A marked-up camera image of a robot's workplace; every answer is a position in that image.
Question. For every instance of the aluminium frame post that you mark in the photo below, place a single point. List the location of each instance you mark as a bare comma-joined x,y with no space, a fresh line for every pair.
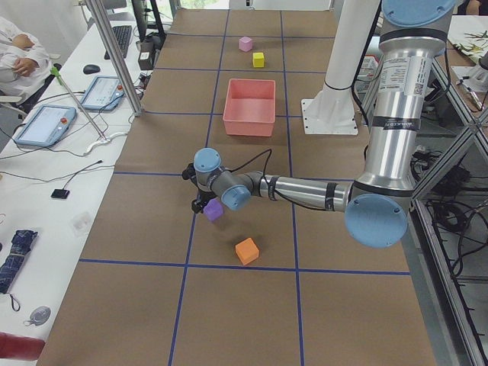
109,40

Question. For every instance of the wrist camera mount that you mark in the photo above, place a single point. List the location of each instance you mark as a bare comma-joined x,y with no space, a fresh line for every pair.
189,174

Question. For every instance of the near blue teach pendant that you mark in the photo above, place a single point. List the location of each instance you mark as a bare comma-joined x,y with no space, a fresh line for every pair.
47,126

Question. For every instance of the purple foam block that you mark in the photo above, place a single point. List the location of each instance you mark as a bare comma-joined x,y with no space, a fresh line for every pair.
213,210

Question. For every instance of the orange foam block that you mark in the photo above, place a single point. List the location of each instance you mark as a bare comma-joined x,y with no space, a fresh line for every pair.
247,251

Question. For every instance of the pink plastic bin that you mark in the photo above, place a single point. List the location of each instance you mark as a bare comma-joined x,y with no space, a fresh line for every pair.
250,107

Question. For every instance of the yellow foam block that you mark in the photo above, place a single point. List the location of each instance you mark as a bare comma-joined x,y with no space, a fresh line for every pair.
258,60

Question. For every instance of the black computer mouse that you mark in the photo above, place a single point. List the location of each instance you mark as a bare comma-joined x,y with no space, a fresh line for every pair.
91,69

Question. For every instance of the green tipped metal rod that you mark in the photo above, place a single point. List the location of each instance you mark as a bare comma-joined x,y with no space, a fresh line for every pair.
55,72

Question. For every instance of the pink foam block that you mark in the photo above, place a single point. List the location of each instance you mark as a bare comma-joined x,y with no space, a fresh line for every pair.
245,44

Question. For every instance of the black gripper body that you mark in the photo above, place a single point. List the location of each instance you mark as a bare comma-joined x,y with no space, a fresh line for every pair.
201,198

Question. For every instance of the far blue teach pendant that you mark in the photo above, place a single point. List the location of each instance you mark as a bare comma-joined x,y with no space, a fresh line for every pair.
103,94

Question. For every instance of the blue teach pendant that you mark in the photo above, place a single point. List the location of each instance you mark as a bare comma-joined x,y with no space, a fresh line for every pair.
47,126
103,94

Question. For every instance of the small black square device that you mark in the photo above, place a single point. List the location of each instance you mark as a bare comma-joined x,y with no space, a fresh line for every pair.
60,193

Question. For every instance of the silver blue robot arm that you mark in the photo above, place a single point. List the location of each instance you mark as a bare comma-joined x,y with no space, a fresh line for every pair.
375,204

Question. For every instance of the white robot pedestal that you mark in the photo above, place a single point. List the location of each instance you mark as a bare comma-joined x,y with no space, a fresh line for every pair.
332,111

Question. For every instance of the person in white shirt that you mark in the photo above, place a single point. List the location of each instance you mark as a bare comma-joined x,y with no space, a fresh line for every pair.
25,66

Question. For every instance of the black keyboard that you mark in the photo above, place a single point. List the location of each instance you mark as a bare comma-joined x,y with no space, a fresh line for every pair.
123,34

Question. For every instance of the folded blue umbrella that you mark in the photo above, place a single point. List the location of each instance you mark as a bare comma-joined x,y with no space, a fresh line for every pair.
20,246

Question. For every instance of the red cylinder object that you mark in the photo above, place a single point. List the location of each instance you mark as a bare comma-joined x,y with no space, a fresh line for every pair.
22,348

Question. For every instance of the black box device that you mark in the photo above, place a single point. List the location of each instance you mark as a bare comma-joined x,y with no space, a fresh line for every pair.
149,50

